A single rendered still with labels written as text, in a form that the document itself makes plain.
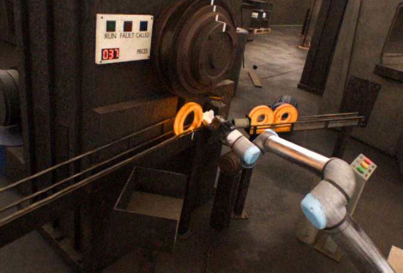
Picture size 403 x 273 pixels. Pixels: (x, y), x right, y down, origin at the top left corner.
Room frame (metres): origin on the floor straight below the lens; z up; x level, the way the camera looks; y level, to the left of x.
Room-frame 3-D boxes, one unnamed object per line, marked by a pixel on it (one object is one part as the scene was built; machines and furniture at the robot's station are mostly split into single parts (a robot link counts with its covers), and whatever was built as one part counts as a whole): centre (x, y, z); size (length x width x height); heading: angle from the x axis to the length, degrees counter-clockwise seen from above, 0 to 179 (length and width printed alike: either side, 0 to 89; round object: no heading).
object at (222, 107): (1.73, -0.06, 0.68); 0.11 x 0.08 x 0.24; 54
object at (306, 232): (1.72, -0.78, 0.26); 0.12 x 0.12 x 0.52
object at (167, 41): (1.53, 0.06, 1.11); 0.47 x 0.06 x 0.47; 144
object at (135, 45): (1.32, 0.35, 1.15); 0.26 x 0.02 x 0.18; 144
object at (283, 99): (3.60, -0.91, 0.17); 0.57 x 0.31 x 0.34; 164
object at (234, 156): (1.72, -0.24, 0.27); 0.22 x 0.13 x 0.53; 144
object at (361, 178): (1.66, -0.93, 0.31); 0.24 x 0.16 x 0.62; 144
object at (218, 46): (1.47, -0.02, 1.11); 0.28 x 0.06 x 0.28; 144
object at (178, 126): (1.53, 0.06, 0.75); 0.18 x 0.03 x 0.18; 145
